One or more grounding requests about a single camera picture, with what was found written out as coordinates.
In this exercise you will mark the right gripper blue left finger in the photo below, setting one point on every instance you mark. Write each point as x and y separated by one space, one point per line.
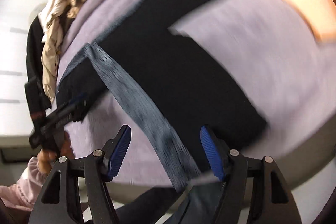
114 152

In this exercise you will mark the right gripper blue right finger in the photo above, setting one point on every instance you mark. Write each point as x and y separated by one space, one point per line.
216 153

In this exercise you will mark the black pants with patterned waistband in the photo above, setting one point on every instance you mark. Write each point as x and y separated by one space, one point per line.
170 87

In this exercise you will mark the pink sleeve forearm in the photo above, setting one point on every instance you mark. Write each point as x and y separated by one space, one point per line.
23 194

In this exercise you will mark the left hand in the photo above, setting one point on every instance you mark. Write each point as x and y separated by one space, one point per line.
46 157

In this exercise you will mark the black garment on bed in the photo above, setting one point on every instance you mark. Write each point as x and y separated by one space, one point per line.
33 57

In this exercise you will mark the lavender plush bed blanket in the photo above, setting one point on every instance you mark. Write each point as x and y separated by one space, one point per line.
280 52

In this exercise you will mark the beige jacket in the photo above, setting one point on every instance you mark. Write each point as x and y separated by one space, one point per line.
55 19

